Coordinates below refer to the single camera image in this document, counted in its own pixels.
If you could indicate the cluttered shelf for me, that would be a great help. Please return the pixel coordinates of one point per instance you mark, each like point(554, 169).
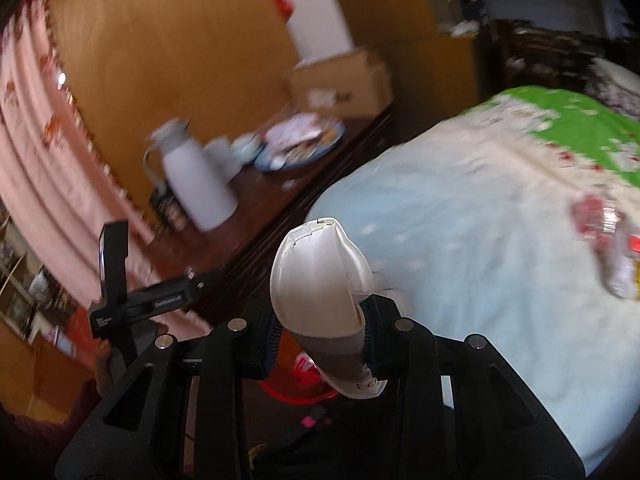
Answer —
point(30, 285)

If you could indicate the person's left hand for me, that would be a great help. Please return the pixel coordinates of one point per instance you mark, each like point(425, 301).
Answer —
point(104, 367)

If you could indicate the red hanging ornament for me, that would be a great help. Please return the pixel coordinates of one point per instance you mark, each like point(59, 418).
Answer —
point(282, 1)

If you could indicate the white thermos jug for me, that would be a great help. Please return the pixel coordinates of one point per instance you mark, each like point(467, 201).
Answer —
point(195, 180)

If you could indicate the dark wooden sideboard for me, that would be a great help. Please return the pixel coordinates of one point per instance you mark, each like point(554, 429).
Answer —
point(260, 200)

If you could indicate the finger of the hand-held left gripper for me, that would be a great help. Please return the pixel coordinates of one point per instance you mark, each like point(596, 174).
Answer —
point(125, 350)
point(114, 260)

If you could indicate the wooden wardrobe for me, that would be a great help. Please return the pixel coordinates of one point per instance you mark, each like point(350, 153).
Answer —
point(165, 60)

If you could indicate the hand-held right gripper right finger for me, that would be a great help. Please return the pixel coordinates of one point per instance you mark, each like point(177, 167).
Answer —
point(387, 340)

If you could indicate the dark wooden table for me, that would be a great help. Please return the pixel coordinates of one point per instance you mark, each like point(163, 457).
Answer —
point(540, 60)

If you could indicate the black foil packet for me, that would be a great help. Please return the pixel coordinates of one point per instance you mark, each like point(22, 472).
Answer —
point(167, 210)

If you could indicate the white lidded bowl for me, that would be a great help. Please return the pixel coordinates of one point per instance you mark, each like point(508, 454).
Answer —
point(247, 147)

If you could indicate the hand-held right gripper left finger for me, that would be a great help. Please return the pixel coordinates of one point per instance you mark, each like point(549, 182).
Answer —
point(240, 352)

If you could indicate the person's left forearm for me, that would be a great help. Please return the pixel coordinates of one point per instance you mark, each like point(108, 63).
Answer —
point(50, 435)

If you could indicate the brown cardboard box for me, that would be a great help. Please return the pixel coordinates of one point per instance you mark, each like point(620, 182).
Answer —
point(340, 85)

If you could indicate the pink curtain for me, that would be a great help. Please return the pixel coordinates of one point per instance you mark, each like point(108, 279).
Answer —
point(40, 160)

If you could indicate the blue oval plate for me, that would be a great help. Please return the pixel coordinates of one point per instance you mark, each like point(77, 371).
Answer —
point(290, 161)

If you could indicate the wooden glass door cabinet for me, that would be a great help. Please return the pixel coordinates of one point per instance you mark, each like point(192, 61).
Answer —
point(400, 0)

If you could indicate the pink white snack bag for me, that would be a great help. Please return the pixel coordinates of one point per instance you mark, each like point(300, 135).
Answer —
point(295, 130)

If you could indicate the folded floral quilt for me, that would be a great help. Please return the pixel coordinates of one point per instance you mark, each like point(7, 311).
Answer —
point(615, 90)

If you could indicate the clear bag of red pieces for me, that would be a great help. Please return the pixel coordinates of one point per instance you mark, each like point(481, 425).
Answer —
point(595, 215)

